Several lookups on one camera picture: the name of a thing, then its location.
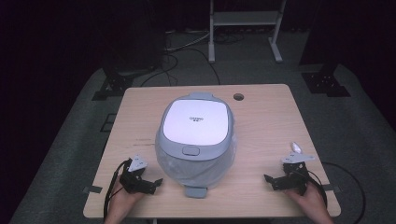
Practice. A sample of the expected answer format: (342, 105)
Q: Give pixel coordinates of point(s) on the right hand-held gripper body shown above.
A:
(295, 179)

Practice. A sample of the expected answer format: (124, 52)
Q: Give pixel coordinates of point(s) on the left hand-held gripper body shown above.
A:
(134, 180)

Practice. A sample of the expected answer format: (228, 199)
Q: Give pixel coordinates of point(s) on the grey white rice cooker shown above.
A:
(196, 124)

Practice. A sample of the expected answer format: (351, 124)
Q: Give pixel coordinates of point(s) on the person's left hand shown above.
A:
(123, 200)

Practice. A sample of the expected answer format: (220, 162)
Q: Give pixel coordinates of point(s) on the person's right hand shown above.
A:
(311, 200)

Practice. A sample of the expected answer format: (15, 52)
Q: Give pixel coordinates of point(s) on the small white crumpled wrapper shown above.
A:
(296, 147)

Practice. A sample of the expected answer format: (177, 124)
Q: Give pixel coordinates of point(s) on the grey tape strip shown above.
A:
(331, 187)
(92, 188)

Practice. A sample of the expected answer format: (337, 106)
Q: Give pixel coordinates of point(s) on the dark floor outlet box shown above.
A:
(107, 122)

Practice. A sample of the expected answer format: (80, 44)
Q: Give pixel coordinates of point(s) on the flat black stand base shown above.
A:
(325, 84)

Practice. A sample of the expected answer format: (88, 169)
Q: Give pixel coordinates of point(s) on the bulky black stand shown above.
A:
(130, 56)

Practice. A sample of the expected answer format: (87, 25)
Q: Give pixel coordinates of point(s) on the white metal stand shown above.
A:
(243, 18)

